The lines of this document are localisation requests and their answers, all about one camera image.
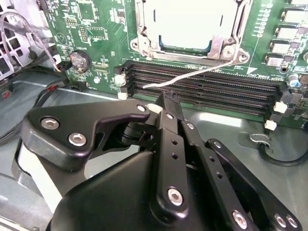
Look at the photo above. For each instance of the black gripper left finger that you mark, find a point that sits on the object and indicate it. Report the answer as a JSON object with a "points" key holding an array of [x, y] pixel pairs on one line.
{"points": [[166, 168]]}

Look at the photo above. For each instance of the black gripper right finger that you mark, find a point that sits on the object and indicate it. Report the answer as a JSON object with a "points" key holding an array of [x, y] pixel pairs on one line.
{"points": [[204, 154]]}

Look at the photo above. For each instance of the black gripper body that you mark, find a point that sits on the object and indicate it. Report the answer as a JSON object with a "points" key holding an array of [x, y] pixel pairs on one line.
{"points": [[108, 192]]}

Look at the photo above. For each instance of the metal locking lever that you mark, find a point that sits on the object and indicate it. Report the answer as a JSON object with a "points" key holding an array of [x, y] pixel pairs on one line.
{"points": [[190, 73], [139, 16]]}

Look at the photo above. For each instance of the metal socket cover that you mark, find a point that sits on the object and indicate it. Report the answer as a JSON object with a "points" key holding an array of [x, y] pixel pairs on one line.
{"points": [[217, 48]]}

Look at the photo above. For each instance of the silver CPU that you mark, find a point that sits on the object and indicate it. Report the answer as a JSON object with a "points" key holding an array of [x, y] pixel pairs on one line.
{"points": [[187, 26]]}

